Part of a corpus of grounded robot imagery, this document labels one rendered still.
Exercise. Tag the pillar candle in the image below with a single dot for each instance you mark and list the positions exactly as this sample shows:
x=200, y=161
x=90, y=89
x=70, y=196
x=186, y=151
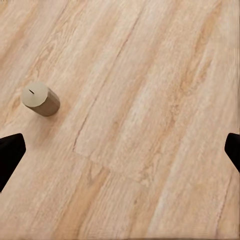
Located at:
x=39, y=98

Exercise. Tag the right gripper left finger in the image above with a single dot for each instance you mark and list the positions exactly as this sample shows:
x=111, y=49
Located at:
x=12, y=149

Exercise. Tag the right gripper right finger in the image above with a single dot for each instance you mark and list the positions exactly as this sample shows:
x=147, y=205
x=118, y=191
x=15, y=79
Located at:
x=232, y=149

